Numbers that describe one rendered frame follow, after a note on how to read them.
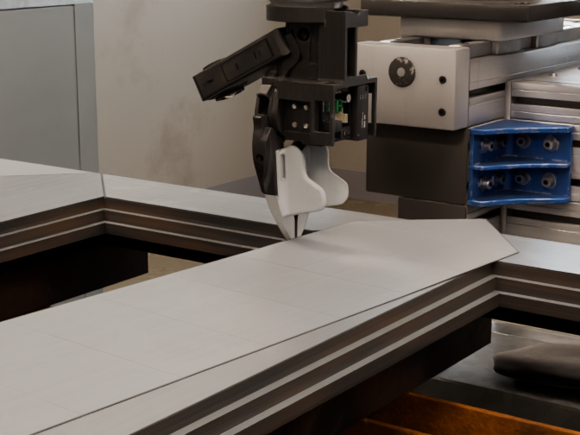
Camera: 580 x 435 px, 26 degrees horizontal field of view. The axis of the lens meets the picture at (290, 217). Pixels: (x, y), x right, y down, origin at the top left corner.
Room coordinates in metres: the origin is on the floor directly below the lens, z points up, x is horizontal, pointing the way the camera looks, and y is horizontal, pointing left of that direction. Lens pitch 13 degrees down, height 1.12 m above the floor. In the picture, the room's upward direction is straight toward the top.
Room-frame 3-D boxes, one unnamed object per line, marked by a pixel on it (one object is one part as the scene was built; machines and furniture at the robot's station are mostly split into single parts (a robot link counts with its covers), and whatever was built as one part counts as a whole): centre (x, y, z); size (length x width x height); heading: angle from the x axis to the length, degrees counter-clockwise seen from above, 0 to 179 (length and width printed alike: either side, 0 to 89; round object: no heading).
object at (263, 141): (1.09, 0.01, 0.94); 0.05 x 0.02 x 0.09; 145
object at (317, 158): (1.11, -0.03, 0.89); 0.06 x 0.03 x 0.09; 55
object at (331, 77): (1.09, -0.02, 1.00); 0.09 x 0.08 x 0.12; 55
